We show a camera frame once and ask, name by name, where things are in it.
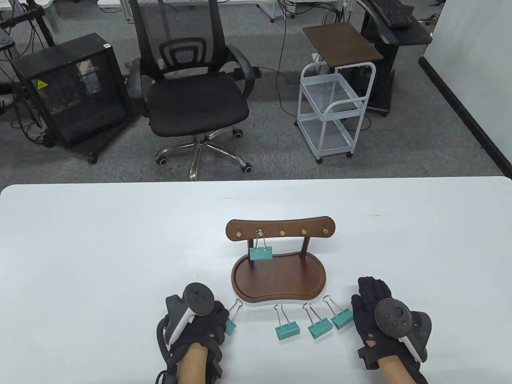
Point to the person's left hand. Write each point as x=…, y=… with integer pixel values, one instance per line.
x=212, y=332

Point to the person's right hand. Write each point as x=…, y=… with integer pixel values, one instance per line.
x=366, y=312

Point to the teal binder clip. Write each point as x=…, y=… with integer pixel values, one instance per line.
x=230, y=327
x=320, y=328
x=342, y=320
x=287, y=331
x=260, y=254

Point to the brown wooden key rack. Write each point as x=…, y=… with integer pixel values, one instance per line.
x=280, y=280

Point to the person's left forearm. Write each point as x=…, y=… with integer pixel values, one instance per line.
x=194, y=366

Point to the person's right forearm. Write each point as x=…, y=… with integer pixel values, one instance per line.
x=396, y=374

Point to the black white handheld controller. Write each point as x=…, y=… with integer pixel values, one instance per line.
x=394, y=318
x=198, y=298

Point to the white metal trolley cart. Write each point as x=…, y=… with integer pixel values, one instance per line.
x=328, y=138

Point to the black wheeled platform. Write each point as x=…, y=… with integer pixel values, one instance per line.
x=104, y=138

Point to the black computer tower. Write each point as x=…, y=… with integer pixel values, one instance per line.
x=362, y=86

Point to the black office chair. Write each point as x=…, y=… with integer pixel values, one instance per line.
x=198, y=104

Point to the black power strip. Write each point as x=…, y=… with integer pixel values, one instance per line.
x=252, y=73

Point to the brown wooden side table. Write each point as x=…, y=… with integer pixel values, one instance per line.
x=342, y=44

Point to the black glass computer case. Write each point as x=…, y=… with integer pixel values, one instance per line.
x=80, y=96

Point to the black desk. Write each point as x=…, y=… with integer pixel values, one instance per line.
x=418, y=34

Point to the black keyboard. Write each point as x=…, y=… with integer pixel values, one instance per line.
x=394, y=12

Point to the white desk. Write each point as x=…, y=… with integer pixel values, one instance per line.
x=127, y=10

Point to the black metal stand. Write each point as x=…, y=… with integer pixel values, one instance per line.
x=24, y=16

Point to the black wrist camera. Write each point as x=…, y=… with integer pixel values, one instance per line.
x=368, y=358

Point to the white wheeled table frame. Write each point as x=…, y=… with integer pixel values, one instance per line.
x=272, y=10

